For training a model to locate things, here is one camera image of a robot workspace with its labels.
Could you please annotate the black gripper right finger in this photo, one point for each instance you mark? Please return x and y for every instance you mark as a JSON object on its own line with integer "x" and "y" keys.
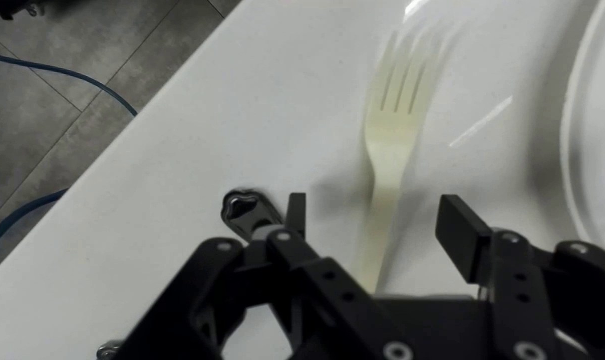
{"x": 545, "y": 304}

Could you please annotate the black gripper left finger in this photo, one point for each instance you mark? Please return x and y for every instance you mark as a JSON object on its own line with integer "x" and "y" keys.
{"x": 319, "y": 307}

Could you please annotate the white plastic fork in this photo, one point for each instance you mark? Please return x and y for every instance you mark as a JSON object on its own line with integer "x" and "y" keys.
{"x": 399, "y": 99}

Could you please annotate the white plate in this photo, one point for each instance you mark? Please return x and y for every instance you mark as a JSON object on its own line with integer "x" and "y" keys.
{"x": 582, "y": 140}

